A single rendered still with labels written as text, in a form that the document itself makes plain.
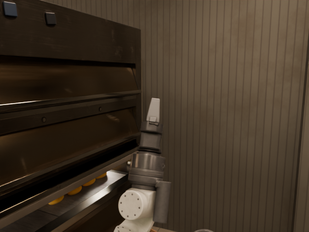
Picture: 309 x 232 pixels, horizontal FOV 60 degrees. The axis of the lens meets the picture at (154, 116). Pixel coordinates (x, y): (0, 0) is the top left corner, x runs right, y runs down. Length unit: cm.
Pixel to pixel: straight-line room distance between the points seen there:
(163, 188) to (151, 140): 12
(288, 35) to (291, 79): 40
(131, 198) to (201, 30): 239
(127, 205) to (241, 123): 227
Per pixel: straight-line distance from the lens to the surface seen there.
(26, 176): 107
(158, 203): 67
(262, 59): 277
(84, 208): 143
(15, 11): 107
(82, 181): 112
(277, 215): 310
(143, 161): 66
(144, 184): 66
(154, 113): 66
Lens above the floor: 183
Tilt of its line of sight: 9 degrees down
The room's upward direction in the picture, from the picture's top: straight up
